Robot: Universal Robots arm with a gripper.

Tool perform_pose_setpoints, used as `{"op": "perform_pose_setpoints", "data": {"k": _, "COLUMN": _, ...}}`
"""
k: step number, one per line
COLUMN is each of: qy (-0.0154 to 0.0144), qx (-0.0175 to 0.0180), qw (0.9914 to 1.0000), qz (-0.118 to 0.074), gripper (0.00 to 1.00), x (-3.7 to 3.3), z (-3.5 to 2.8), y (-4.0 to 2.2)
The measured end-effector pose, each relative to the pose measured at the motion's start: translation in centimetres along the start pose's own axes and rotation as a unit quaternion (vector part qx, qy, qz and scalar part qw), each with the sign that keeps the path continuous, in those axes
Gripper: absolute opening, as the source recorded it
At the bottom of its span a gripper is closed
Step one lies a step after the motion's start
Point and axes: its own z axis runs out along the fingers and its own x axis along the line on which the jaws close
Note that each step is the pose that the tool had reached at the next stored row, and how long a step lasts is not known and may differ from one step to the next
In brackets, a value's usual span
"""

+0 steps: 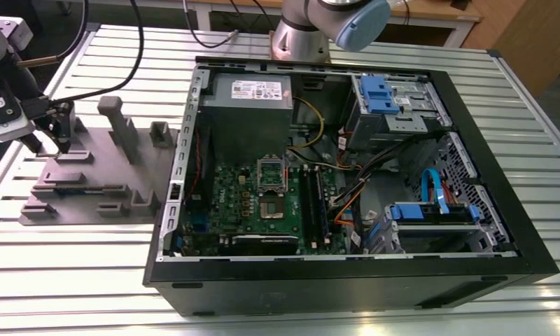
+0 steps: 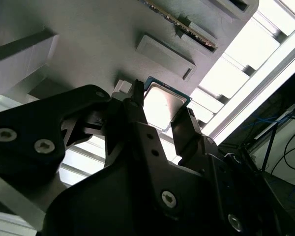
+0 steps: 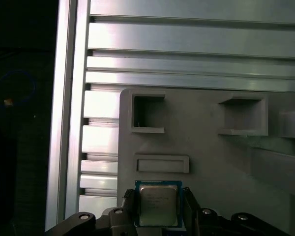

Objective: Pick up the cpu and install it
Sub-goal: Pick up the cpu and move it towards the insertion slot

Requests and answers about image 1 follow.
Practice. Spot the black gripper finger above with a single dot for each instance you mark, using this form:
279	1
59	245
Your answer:
64	122
34	143

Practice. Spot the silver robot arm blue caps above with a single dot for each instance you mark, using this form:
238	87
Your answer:
303	42

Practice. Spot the CPU socket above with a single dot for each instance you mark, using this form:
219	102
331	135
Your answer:
272	210

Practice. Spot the grey parts rack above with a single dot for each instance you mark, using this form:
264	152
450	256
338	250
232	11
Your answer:
103	164

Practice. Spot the grey power supply unit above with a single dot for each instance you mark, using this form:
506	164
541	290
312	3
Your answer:
243	119

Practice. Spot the green motherboard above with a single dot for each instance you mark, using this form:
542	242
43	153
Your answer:
228	196

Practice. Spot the thin metal locking lever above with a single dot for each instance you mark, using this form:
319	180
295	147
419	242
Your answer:
287	178

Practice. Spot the black graphics card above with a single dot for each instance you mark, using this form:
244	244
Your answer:
262	241

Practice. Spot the black RAM slot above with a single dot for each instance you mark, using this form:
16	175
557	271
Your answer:
308	210
322	210

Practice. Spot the silver drive cage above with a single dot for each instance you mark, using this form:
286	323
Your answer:
402	122

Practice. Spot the black PC case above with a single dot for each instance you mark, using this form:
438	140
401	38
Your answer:
355	287

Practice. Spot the hard disk in blue carrier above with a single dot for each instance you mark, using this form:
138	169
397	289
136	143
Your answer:
411	211

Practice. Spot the silver disk bay cage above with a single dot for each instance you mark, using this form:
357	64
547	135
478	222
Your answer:
449	228

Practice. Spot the wooden cabinet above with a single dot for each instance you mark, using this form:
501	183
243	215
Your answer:
533	35

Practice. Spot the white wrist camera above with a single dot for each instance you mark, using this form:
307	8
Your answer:
4	122

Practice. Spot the grey boxy wrist camera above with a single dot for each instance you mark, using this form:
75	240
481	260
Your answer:
14	31

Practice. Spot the blue plastic drive bracket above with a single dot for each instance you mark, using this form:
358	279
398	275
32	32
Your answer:
378	91

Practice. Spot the wooden desk white frame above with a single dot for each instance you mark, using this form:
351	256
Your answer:
449	15

